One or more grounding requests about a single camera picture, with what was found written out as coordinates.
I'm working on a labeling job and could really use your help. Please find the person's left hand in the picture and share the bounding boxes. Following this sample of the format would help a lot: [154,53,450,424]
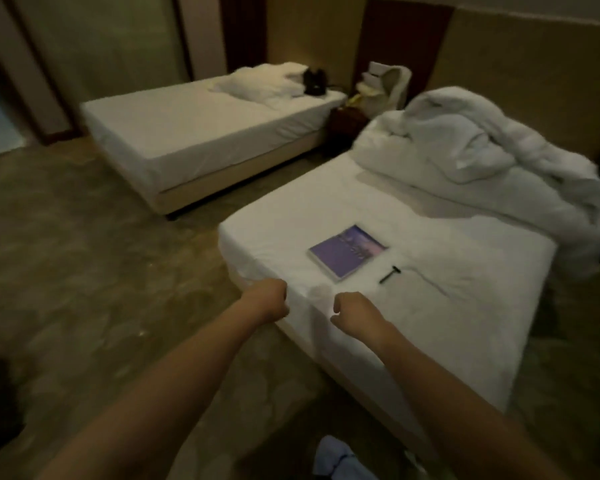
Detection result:
[238,279,291,324]

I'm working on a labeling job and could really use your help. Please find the person's right hand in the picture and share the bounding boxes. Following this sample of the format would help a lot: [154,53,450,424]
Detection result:
[330,291,391,346]

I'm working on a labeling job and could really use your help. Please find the purple desk calendar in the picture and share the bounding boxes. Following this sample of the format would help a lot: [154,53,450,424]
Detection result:
[307,223,389,283]

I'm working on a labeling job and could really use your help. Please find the person's left forearm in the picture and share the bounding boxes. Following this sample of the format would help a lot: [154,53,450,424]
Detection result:
[40,307,271,480]

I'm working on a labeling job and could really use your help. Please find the person's right forearm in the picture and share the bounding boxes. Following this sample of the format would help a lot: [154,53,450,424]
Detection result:
[368,329,566,480]

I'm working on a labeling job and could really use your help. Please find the person's blue trousers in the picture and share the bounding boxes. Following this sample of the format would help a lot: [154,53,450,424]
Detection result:
[312,435,381,480]

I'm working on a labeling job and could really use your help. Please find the white bed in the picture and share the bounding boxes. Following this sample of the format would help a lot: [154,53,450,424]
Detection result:
[217,125,561,446]
[80,63,349,216]

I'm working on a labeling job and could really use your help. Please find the dark wooden nightstand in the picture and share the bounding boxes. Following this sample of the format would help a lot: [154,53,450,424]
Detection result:
[328,105,373,156]

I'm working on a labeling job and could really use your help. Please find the rumpled white duvet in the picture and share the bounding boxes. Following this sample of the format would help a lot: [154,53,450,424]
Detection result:
[350,87,600,281]

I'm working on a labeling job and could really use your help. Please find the white pillow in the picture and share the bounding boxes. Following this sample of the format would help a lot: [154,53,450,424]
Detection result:
[215,63,311,109]

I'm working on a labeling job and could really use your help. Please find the black bag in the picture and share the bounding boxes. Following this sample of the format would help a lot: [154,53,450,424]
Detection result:
[302,67,329,97]

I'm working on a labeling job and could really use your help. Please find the white tote bag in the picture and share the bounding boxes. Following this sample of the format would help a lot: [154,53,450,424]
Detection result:
[358,61,413,118]

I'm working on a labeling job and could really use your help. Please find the dark red headboard panel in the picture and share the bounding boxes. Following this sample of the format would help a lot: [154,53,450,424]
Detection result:
[352,0,456,96]

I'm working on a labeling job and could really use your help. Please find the dark red wall panel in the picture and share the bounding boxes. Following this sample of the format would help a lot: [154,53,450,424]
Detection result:
[218,0,269,74]

